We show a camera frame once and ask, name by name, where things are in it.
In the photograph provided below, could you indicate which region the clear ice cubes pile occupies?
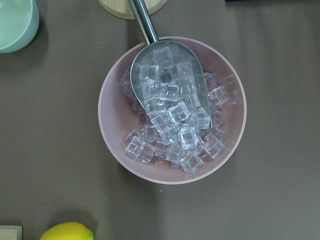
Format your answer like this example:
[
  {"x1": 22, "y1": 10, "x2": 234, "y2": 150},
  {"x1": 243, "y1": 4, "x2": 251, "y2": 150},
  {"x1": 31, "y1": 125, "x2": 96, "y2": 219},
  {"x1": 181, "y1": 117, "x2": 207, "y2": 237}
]
[{"x1": 124, "y1": 46, "x2": 229, "y2": 174}]

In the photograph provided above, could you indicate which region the metal ice scoop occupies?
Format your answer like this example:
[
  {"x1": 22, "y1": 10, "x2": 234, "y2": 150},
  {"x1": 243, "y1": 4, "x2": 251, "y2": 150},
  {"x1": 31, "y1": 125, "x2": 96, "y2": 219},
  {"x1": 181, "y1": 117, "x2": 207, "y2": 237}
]
[{"x1": 129, "y1": 0, "x2": 212, "y2": 134}]

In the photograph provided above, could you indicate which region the pink bowl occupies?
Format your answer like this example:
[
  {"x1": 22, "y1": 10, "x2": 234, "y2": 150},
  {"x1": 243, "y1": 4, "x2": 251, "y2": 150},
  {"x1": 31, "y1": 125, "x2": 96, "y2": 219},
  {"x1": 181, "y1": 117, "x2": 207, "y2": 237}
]
[{"x1": 97, "y1": 36, "x2": 248, "y2": 185}]

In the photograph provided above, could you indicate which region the wooden round stand base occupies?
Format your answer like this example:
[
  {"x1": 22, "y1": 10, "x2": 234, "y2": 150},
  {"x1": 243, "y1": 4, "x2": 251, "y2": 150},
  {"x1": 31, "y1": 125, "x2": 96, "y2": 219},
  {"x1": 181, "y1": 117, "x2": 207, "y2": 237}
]
[{"x1": 98, "y1": 0, "x2": 168, "y2": 20}]

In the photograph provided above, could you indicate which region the yellow lemon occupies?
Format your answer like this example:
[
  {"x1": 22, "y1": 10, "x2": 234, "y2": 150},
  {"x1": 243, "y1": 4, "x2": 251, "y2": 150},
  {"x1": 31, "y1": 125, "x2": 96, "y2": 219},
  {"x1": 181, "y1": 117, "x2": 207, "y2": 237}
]
[{"x1": 40, "y1": 222, "x2": 95, "y2": 240}]

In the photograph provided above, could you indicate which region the light green bowl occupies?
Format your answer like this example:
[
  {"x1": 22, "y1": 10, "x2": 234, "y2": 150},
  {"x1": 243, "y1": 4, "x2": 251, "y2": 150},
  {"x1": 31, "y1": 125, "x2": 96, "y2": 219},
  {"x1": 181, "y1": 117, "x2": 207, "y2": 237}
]
[{"x1": 0, "y1": 0, "x2": 40, "y2": 54}]

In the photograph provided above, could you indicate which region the wooden cutting board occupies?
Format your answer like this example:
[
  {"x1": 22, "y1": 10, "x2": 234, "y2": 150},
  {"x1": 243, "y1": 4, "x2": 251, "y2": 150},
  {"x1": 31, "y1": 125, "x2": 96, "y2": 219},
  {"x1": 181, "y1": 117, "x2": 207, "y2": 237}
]
[{"x1": 0, "y1": 225, "x2": 23, "y2": 240}]

